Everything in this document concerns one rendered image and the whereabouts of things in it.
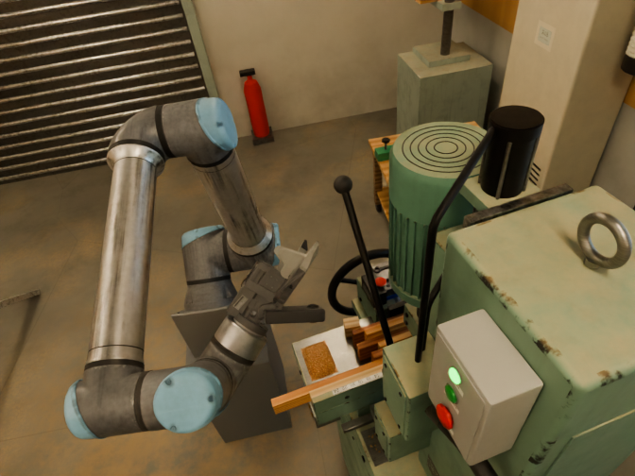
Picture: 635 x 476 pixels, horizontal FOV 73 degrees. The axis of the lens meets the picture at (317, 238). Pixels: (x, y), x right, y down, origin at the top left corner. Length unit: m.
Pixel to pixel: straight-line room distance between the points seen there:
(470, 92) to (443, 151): 2.43
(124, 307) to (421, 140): 0.57
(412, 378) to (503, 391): 0.22
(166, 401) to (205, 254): 0.84
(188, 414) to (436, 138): 0.57
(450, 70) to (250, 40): 1.54
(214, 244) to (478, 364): 1.13
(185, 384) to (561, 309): 0.50
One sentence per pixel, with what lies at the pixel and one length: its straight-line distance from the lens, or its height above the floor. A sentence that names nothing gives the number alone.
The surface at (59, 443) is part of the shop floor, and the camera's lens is 2.47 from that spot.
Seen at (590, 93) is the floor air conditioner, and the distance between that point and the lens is 2.29.
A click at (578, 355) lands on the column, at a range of 0.46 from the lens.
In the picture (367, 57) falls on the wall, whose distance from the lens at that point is 3.88.
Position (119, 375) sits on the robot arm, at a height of 1.31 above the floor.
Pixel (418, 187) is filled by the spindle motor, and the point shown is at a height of 1.48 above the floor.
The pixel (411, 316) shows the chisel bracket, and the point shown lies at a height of 1.07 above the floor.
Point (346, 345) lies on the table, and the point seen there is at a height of 0.90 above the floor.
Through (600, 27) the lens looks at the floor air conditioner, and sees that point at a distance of 2.15.
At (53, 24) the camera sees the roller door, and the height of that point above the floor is 1.13.
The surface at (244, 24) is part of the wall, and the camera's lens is 3.64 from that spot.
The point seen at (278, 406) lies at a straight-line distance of 1.08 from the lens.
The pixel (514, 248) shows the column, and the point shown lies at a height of 1.52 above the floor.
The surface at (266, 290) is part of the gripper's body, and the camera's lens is 0.79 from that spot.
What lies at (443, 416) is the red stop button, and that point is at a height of 1.37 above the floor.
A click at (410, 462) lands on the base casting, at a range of 1.15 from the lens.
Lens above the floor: 1.89
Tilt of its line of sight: 43 degrees down
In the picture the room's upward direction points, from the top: 9 degrees counter-clockwise
